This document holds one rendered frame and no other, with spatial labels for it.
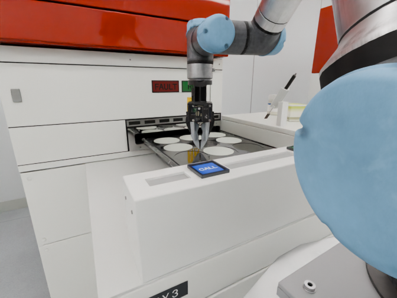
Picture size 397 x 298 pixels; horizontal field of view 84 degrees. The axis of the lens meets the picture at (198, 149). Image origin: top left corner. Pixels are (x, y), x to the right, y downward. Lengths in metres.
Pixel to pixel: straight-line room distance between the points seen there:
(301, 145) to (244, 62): 2.92
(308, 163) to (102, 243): 0.40
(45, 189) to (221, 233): 0.72
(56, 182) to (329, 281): 0.87
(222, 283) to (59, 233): 0.73
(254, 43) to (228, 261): 0.48
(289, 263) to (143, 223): 0.25
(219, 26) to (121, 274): 0.50
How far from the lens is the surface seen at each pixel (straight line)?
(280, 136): 0.81
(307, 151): 0.17
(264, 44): 0.60
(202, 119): 0.63
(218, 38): 0.53
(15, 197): 2.65
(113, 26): 0.87
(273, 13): 0.56
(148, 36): 0.89
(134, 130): 0.91
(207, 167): 0.40
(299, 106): 0.95
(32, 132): 0.92
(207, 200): 0.36
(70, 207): 1.01
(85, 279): 1.21
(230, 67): 2.94
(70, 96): 0.89
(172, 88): 0.95
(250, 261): 0.51
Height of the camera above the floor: 1.11
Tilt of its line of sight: 16 degrees down
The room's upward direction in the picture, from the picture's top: straight up
